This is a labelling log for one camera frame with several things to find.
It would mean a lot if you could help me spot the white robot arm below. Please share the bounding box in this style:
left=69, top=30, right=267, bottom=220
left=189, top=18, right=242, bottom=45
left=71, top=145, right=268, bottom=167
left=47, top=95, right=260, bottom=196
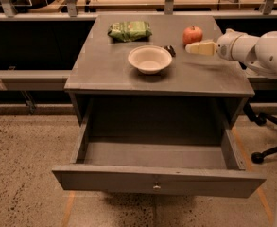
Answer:
left=185, top=28, right=277, bottom=79

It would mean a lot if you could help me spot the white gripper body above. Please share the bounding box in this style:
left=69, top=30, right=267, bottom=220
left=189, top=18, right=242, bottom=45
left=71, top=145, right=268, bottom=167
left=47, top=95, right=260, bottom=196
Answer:
left=216, top=28, right=247, bottom=61

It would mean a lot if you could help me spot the black chair base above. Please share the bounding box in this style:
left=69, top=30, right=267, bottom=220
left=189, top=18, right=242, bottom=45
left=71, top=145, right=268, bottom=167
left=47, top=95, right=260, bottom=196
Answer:
left=243, top=102, right=277, bottom=165

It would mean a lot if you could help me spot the metal railing frame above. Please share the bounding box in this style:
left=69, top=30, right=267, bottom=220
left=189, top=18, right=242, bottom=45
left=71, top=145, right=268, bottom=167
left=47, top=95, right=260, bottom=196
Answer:
left=0, top=0, right=277, bottom=21

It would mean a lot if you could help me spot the small black object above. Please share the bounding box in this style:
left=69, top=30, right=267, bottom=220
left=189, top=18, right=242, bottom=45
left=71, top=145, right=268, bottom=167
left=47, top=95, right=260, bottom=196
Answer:
left=163, top=45, right=176, bottom=57

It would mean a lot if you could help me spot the grey open top drawer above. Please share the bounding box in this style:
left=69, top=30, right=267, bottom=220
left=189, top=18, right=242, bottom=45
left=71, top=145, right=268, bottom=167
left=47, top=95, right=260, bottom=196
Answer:
left=52, top=110, right=266, bottom=198

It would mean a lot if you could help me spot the grey cabinet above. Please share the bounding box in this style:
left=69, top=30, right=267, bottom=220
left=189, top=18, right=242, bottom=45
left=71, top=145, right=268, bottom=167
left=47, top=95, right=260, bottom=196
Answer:
left=65, top=14, right=254, bottom=122

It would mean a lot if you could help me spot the white bowl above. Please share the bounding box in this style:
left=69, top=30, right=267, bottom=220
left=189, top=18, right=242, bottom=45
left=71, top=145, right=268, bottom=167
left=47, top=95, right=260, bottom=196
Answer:
left=128, top=45, right=172, bottom=75

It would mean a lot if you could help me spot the red apple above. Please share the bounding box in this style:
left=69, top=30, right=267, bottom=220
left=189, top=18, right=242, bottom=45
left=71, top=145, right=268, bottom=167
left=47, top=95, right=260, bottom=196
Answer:
left=182, top=26, right=203, bottom=45

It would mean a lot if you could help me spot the green snack bag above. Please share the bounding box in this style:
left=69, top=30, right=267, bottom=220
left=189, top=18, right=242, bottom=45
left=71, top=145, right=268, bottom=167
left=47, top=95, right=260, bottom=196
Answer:
left=108, top=21, right=152, bottom=42

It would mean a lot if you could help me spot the metal drawer knob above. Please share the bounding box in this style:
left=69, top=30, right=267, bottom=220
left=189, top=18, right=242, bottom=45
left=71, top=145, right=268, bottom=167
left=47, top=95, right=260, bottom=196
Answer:
left=153, top=183, right=161, bottom=191

